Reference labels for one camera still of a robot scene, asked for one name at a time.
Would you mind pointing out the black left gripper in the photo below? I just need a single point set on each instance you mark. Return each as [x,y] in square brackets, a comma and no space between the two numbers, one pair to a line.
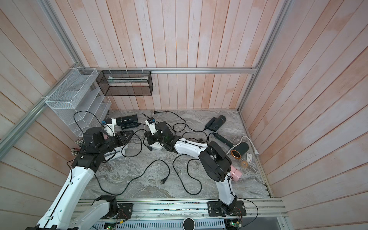
[122,136]

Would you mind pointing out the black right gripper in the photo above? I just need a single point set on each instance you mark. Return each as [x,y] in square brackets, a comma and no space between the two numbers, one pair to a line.
[150,137]

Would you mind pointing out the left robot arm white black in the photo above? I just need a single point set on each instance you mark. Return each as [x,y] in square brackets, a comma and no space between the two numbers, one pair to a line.
[92,153]

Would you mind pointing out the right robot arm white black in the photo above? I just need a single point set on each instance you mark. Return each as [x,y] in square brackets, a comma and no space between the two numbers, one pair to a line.
[215,161]

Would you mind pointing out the near white power strip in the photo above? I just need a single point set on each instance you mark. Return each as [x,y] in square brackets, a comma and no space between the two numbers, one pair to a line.
[157,146]

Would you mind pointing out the black folded hair dryer left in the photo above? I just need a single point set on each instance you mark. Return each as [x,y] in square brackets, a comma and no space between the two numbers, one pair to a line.
[127,122]

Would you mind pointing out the red cup of pencils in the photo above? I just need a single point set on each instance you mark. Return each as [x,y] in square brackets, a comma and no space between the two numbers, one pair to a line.
[75,150]

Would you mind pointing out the dark green folded hair dryer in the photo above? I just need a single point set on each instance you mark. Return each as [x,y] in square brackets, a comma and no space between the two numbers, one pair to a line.
[215,123]

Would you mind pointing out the dark green hair dryer copper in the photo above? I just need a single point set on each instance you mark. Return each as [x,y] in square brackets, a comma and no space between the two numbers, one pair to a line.
[236,150]

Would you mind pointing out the pink folded hair dryer right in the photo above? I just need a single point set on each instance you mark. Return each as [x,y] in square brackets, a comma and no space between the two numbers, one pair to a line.
[235,174]

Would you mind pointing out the black round sensor puck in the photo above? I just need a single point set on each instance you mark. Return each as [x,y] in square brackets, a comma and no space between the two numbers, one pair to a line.
[188,224]

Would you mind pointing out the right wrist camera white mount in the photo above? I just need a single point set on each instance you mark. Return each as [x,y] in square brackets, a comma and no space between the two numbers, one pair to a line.
[150,122]

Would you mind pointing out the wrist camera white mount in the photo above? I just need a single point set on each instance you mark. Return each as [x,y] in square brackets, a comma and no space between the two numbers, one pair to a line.
[150,122]
[109,126]

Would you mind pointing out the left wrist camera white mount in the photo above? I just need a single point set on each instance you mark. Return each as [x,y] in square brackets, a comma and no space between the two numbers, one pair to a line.
[109,126]

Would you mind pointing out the black mesh wall basket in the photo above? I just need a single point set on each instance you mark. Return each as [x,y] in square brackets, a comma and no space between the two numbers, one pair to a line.
[125,83]

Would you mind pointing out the white wire shelf rack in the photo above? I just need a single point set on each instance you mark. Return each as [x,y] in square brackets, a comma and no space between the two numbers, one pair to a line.
[75,102]

